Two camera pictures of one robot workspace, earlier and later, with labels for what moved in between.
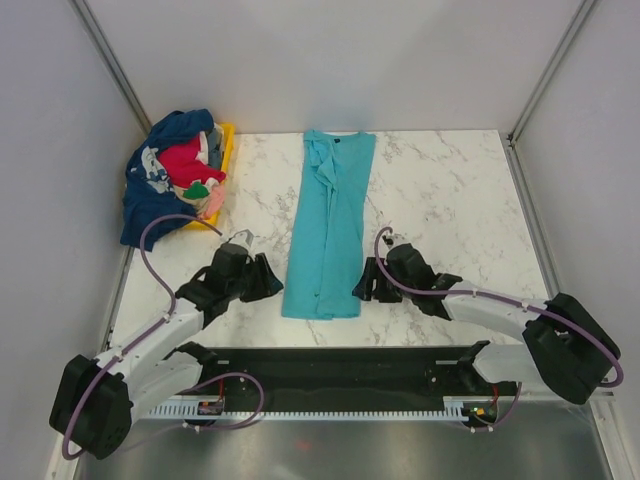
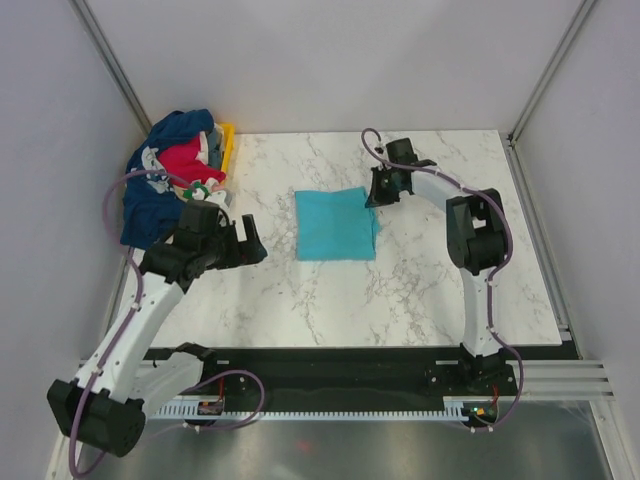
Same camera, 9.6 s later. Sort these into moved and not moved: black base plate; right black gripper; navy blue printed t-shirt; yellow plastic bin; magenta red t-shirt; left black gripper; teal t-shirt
Moved: teal t-shirt; left black gripper; right black gripper
Not moved: magenta red t-shirt; yellow plastic bin; navy blue printed t-shirt; black base plate
